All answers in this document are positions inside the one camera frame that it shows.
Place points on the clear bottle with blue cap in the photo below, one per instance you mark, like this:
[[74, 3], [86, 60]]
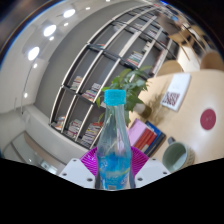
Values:
[[113, 150]]

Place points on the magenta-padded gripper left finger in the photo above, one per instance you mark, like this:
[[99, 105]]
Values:
[[75, 170]]

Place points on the pink book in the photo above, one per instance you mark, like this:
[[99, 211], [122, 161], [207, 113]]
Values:
[[136, 131]]

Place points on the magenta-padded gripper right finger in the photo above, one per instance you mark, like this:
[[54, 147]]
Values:
[[151, 170]]

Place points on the wooden round-backed chair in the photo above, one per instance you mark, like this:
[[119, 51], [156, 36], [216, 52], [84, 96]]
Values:
[[170, 68], [213, 60]]

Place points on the grey bookshelf unit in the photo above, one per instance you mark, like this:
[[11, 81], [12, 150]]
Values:
[[110, 63]]

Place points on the group of ceiling lights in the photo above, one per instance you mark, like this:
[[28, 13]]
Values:
[[49, 30]]

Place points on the dark blue book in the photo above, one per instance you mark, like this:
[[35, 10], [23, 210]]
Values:
[[157, 141]]

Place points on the grey-green patterned ceramic cup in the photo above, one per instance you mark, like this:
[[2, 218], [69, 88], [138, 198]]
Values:
[[178, 156]]

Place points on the red book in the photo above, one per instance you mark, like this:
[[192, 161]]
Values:
[[146, 139]]

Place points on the flat round red coaster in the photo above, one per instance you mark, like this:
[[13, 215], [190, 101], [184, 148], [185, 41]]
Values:
[[208, 119]]

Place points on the green potted plant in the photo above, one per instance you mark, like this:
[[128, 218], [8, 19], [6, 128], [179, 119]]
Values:
[[131, 86]]

